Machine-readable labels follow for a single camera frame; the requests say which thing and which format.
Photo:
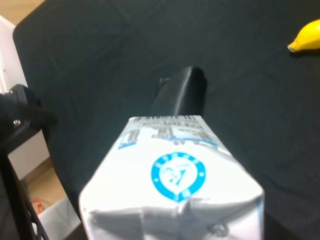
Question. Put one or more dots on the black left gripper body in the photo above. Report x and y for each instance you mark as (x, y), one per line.
(21, 117)

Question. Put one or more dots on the white blue milk carton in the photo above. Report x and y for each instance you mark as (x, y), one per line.
(171, 178)

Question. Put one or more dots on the black tablecloth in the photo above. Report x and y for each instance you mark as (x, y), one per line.
(96, 63)

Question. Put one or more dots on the black leather glasses case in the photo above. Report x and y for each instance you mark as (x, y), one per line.
(182, 94)

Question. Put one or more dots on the yellow banana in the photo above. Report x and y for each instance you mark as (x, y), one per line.
(308, 38)

